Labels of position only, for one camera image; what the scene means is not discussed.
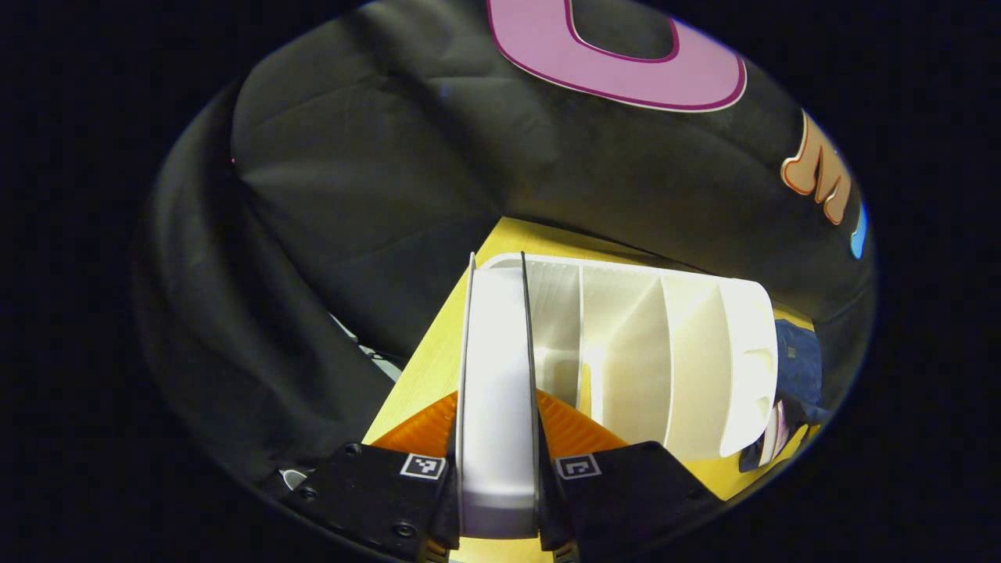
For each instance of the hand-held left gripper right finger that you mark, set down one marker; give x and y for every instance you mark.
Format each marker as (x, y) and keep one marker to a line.
(626, 493)

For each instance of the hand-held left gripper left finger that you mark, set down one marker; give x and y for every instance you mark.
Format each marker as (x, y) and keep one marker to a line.
(375, 493)

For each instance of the white plastic bookshelf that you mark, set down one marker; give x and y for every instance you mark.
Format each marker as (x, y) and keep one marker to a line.
(688, 360)

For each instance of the dark cover book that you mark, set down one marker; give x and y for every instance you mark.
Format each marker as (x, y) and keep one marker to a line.
(496, 391)

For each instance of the blue schoolbag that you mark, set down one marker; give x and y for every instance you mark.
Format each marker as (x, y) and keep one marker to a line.
(798, 367)

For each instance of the black backdrop cloth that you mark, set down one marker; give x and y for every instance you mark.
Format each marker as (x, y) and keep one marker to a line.
(375, 195)

